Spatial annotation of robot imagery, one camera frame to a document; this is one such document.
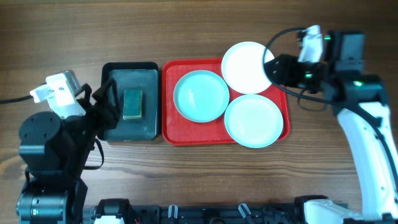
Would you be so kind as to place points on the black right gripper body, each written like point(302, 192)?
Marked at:
point(280, 70)

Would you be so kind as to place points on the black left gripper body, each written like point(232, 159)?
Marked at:
point(94, 109)

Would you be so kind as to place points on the green yellow sponge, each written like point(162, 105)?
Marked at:
point(132, 107)

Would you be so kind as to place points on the white plate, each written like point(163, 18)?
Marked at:
point(242, 67)

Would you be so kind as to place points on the light blue plate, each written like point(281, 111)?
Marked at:
point(201, 96)

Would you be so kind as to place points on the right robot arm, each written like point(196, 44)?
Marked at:
point(333, 64)

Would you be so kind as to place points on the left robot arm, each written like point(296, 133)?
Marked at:
point(55, 151)

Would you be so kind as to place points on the black plastic tray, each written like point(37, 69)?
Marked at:
point(142, 76)

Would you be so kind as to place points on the red plastic tray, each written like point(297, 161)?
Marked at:
point(181, 132)

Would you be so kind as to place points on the pale green plate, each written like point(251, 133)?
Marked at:
point(253, 121)

